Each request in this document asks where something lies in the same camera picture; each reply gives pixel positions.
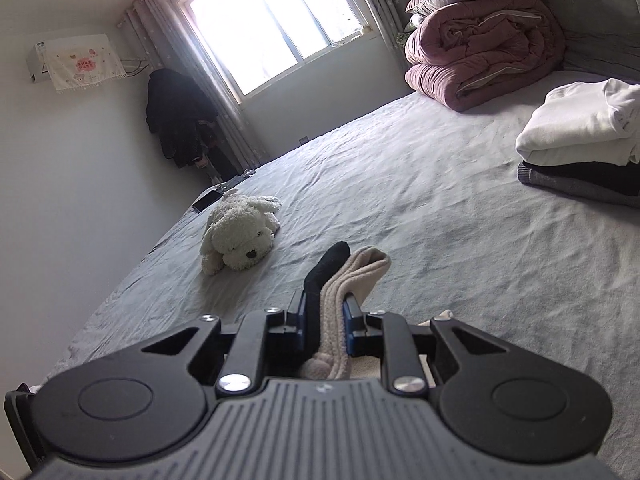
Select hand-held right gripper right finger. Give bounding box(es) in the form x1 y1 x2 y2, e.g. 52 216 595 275
341 296 503 397

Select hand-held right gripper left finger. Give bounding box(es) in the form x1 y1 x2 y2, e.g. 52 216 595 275
140 291 308 395

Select cream bear print sweatshirt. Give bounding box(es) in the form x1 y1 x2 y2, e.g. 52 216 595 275
299 241 456 381

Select white plush dog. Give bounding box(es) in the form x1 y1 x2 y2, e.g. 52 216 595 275
200 191 282 276

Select black phone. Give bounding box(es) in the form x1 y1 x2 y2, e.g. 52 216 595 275
192 191 226 212

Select dark object at bed corner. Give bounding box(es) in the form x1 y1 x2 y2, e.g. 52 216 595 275
125 0 268 171

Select hanging black coats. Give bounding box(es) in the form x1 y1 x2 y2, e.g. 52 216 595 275
145 67 236 183

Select grey folded garment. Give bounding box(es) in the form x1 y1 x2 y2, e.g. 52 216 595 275
517 162 640 207

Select black folded garment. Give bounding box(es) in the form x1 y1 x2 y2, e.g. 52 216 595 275
520 157 640 186

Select floral pillow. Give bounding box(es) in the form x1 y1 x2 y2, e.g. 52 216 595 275
395 14 426 48

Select window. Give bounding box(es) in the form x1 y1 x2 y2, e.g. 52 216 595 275
180 0 371 103

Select pink folded quilt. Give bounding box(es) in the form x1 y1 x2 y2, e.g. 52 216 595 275
404 0 568 112

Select white folded garment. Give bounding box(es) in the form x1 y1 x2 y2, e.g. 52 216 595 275
515 77 640 167

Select grey patterned curtain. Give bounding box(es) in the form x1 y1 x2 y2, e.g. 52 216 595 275
340 0 431 68

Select white printed cover cloth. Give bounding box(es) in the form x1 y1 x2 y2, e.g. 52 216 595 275
42 34 127 92

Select white air conditioner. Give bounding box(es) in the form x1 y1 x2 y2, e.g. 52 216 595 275
26 35 108 83

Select grey padded headboard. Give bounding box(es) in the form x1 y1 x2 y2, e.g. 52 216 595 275
525 0 640 81

